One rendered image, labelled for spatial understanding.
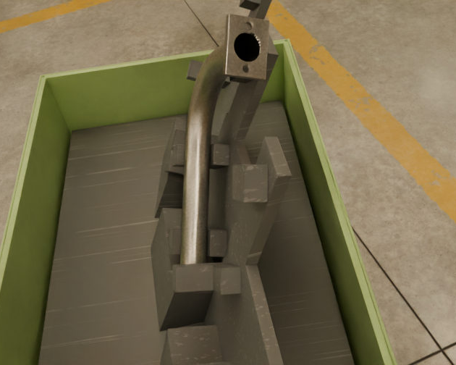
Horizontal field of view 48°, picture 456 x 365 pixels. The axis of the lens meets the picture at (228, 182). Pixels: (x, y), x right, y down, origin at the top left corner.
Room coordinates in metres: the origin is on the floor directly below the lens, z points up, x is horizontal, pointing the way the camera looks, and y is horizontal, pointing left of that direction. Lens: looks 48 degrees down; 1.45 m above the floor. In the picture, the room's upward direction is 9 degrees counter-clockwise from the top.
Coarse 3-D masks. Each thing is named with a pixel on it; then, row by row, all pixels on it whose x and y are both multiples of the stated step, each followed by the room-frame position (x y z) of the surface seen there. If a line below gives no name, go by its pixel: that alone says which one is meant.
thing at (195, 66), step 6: (192, 60) 0.61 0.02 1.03; (192, 66) 0.61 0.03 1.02; (198, 66) 0.61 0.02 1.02; (192, 72) 0.60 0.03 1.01; (186, 78) 0.61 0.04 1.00; (192, 78) 0.60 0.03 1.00; (228, 78) 0.57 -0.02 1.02; (228, 84) 0.58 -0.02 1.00; (174, 132) 0.54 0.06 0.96; (180, 132) 0.54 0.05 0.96; (174, 138) 0.53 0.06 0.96; (180, 138) 0.53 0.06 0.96; (216, 138) 0.51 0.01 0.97; (174, 144) 0.52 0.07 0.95
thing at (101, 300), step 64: (128, 128) 0.69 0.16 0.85; (256, 128) 0.64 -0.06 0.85; (64, 192) 0.56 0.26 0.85; (128, 192) 0.54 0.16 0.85; (64, 256) 0.44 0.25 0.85; (128, 256) 0.42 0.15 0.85; (320, 256) 0.38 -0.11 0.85; (64, 320) 0.34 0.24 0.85; (128, 320) 0.32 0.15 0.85; (320, 320) 0.28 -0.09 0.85
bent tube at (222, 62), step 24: (240, 24) 0.41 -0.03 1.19; (264, 24) 0.42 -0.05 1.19; (216, 48) 0.45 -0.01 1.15; (240, 48) 0.44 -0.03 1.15; (264, 48) 0.40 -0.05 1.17; (216, 72) 0.43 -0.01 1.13; (240, 72) 0.38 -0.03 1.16; (264, 72) 0.39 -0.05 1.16; (192, 96) 0.46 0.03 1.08; (216, 96) 0.46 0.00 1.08; (192, 120) 0.45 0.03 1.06; (192, 144) 0.43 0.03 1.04; (192, 168) 0.41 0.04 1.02; (192, 192) 0.39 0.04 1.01; (192, 216) 0.36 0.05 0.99; (192, 240) 0.34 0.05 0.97
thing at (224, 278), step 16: (176, 272) 0.27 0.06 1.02; (192, 272) 0.27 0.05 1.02; (208, 272) 0.27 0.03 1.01; (224, 272) 0.26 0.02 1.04; (240, 272) 0.26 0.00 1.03; (176, 288) 0.26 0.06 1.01; (192, 288) 0.26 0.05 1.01; (208, 288) 0.26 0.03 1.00; (224, 288) 0.25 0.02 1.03; (240, 288) 0.25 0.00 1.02
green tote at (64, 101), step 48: (288, 48) 0.70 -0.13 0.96; (48, 96) 0.70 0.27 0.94; (96, 96) 0.72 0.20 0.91; (144, 96) 0.72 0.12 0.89; (288, 96) 0.68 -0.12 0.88; (48, 144) 0.61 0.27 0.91; (48, 192) 0.54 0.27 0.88; (336, 192) 0.39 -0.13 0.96; (48, 240) 0.46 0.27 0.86; (336, 240) 0.35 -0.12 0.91; (0, 288) 0.33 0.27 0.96; (48, 288) 0.40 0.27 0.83; (336, 288) 0.33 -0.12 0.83; (0, 336) 0.28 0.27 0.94; (384, 336) 0.21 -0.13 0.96
